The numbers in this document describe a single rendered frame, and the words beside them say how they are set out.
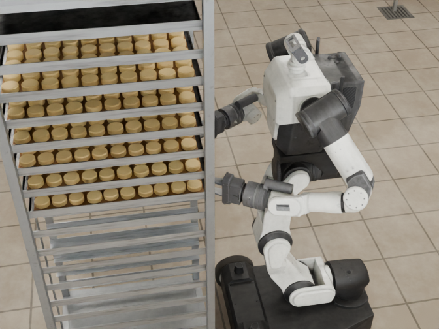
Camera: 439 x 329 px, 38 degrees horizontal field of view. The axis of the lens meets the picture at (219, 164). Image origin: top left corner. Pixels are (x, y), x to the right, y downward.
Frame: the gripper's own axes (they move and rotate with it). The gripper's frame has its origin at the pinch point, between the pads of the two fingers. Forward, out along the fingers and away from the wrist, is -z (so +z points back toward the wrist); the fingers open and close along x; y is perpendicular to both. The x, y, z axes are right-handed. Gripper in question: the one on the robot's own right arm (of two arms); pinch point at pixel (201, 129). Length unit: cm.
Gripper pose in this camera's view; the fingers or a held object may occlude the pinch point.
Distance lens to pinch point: 248.8
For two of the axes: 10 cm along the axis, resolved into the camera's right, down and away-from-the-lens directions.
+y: 6.4, 4.8, -6.0
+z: 7.7, -4.0, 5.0
